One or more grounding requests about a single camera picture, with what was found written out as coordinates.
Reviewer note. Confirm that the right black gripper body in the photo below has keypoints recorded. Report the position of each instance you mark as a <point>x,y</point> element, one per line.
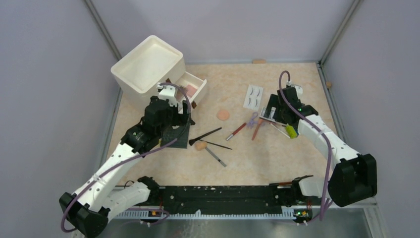
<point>274,101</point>

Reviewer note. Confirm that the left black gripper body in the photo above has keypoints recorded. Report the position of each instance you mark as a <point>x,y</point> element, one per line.
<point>175,118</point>

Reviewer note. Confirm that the purple eyelash curler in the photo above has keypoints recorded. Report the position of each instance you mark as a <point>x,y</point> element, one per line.
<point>253,120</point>

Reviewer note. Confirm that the black makeup brush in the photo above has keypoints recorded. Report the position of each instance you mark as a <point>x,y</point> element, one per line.
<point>192,141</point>

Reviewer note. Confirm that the pink square compact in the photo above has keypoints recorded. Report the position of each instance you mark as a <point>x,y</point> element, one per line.
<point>190,90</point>

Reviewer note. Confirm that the white drawer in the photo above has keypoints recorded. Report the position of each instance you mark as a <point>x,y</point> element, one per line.
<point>195,87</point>

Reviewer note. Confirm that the round peach powder puff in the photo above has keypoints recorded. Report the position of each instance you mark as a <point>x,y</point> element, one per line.
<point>223,115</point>

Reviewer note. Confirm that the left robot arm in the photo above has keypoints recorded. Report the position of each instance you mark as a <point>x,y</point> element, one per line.
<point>91,207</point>

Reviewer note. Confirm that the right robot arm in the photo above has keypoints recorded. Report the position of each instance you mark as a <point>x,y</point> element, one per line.
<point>354,175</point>

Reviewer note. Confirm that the pink spoolie brush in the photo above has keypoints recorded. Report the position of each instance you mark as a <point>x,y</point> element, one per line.
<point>274,122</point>

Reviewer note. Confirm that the white eyeliner pencil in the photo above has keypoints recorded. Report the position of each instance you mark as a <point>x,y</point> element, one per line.
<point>280,130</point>

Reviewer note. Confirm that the dark grey studded baseplate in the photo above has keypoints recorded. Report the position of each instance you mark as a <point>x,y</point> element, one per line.
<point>181,133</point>

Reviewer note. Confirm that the false eyelashes card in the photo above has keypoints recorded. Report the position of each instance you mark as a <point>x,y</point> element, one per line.
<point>253,97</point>

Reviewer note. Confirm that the grey striped pencil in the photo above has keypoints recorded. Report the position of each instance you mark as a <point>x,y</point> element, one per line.
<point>215,156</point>

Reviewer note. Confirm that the white drawer organizer cabinet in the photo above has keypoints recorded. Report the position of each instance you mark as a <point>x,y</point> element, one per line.
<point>151,62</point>

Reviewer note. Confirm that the wooden block at wall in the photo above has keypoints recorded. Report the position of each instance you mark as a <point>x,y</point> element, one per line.
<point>258,61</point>

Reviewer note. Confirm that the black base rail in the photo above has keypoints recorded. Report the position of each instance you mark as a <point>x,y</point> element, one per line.
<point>227,200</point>

